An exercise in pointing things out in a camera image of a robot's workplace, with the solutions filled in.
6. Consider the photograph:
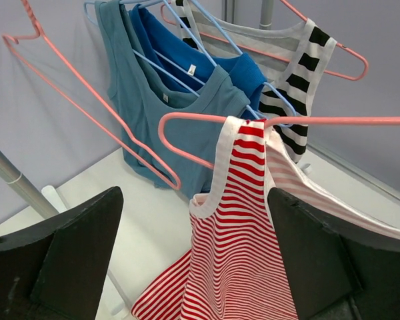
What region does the pink hanger of black top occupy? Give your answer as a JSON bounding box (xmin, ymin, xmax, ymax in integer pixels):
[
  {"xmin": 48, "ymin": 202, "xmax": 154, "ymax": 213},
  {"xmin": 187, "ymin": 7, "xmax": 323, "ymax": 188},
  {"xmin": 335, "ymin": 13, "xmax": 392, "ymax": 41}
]
[{"xmin": 159, "ymin": 0, "xmax": 370, "ymax": 82}]

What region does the black white striped tank top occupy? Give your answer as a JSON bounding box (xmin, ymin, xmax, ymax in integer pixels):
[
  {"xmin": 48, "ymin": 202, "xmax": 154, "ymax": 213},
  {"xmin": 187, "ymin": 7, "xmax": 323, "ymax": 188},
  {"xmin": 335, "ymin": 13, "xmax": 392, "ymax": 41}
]
[{"xmin": 175, "ymin": 0, "xmax": 337, "ymax": 164}]

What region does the light blue hanger of teal top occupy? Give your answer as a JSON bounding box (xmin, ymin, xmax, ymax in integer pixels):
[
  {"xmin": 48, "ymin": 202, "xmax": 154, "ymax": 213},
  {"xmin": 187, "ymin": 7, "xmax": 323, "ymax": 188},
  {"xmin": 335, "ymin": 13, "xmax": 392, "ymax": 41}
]
[{"xmin": 83, "ymin": 1, "xmax": 265, "ymax": 119}]

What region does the pink hanger of red top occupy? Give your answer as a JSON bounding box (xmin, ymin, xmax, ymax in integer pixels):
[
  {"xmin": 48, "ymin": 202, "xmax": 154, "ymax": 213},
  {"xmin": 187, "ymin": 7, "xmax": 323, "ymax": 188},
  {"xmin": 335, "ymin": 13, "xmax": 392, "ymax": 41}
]
[{"xmin": 158, "ymin": 112, "xmax": 400, "ymax": 169}]

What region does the clothes rack with metal rod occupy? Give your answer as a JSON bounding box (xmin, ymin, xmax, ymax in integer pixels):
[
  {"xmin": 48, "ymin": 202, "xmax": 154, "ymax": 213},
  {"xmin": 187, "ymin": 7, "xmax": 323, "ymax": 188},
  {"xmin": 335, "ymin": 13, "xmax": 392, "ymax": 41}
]
[{"xmin": 0, "ymin": 150, "xmax": 129, "ymax": 319}]

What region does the red striped tank top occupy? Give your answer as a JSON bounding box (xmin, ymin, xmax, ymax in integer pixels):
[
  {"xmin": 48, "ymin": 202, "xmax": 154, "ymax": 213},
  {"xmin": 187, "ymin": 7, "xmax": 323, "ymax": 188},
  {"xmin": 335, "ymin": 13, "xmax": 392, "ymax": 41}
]
[{"xmin": 131, "ymin": 117, "xmax": 400, "ymax": 319}]

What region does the teal tank top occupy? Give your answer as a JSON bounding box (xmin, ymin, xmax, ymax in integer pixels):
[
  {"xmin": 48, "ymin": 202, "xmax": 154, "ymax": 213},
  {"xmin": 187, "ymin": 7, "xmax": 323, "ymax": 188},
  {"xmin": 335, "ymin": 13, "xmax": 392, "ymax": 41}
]
[{"xmin": 93, "ymin": 0, "xmax": 253, "ymax": 199}]

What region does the pink hanger of green top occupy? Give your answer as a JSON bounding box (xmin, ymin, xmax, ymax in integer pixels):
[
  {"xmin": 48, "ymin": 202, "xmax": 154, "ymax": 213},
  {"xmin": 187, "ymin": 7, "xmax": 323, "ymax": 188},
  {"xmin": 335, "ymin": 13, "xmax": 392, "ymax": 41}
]
[{"xmin": 1, "ymin": 0, "xmax": 183, "ymax": 191}]

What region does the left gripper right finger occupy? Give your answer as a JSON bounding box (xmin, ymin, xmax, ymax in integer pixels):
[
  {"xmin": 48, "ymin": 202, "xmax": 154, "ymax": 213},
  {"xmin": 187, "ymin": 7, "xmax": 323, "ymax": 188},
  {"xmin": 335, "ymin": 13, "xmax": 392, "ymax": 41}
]
[{"xmin": 267, "ymin": 187, "xmax": 400, "ymax": 319}]

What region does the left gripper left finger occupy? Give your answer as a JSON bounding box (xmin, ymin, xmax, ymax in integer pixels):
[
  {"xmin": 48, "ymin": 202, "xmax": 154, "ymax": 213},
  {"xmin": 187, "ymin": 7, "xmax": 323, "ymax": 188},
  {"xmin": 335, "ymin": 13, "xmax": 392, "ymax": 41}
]
[{"xmin": 0, "ymin": 187, "xmax": 123, "ymax": 319}]

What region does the royal blue tank top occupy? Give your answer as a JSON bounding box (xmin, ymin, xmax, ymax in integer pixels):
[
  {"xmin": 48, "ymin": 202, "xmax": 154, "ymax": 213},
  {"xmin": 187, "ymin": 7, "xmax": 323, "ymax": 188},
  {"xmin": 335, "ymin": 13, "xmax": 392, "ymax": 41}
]
[{"xmin": 129, "ymin": 5, "xmax": 267, "ymax": 111}]

